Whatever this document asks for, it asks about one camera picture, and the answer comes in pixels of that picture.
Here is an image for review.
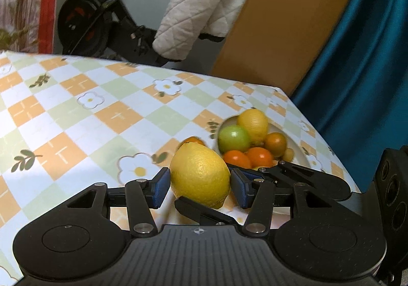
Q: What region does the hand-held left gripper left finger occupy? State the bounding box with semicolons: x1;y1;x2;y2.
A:
65;167;172;238

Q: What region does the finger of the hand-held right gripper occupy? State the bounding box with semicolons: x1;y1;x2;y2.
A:
259;160;352;203
175;196;237;227

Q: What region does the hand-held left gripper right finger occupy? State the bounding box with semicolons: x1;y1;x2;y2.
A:
230;168;334;238

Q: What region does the bright orange tangerine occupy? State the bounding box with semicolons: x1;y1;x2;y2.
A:
222;150;252;169
245;147;274;168

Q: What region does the beige round plate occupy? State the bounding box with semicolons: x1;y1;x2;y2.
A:
218;115;321;216

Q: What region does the large yellow lemon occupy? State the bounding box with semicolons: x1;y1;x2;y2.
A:
170;142;231;209

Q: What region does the dark orange tangerine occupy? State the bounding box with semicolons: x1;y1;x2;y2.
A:
178;136;207;148
264;132;287;157

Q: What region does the checkered floral tablecloth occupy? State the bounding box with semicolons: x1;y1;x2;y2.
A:
0;50;362;286

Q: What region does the blue curtain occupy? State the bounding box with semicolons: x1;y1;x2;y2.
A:
291;0;408;194

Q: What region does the wooden board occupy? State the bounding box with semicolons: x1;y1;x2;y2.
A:
212;0;372;95

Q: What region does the black exercise bike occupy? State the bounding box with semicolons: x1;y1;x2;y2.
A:
57;0;224;67

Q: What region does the white quilted jacket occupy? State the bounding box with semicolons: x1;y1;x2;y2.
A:
152;0;260;61

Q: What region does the red printed backdrop with plants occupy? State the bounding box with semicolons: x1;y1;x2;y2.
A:
0;0;66;54

